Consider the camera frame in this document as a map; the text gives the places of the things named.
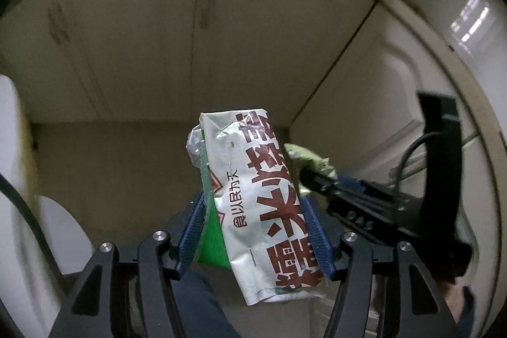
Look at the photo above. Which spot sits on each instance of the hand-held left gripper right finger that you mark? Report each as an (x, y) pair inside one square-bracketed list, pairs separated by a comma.
[(317, 239)]

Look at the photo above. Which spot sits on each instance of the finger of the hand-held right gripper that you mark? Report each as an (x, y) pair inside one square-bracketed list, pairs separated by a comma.
[(352, 184), (317, 181)]

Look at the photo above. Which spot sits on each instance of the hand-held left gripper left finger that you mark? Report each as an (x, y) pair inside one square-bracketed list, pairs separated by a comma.
[(193, 235)]

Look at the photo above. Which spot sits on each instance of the light green packet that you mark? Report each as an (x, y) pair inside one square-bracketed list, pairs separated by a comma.
[(307, 158)]

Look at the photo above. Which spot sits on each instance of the white packet with red print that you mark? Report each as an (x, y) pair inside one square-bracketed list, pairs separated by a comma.
[(253, 203)]

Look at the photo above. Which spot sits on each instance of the person's right forearm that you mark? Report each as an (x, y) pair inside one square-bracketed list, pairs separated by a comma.
[(455, 302)]

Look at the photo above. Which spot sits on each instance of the person's dark blue trouser leg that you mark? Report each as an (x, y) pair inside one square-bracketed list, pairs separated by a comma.
[(202, 306)]

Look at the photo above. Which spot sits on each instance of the cream kitchen cabinets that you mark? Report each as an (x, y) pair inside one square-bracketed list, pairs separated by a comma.
[(138, 45)]

